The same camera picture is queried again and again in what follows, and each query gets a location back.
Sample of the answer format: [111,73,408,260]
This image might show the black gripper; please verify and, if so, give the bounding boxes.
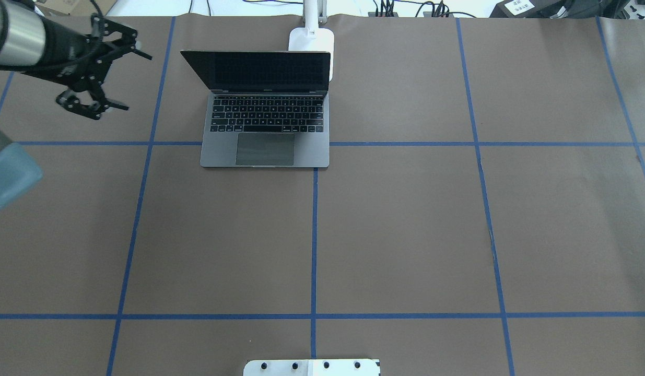
[43,15,153,121]

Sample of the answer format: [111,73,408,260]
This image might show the grey laptop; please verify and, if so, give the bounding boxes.
[181,50,332,168]

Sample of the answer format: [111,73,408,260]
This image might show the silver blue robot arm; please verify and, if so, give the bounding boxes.
[0,1,153,211]

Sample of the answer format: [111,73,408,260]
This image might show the cardboard box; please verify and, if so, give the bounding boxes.
[35,0,116,16]

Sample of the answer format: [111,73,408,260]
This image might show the black box with white label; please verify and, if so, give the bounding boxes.
[489,1,567,18]

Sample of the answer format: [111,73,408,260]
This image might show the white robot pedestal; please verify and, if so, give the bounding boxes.
[242,358,381,375]

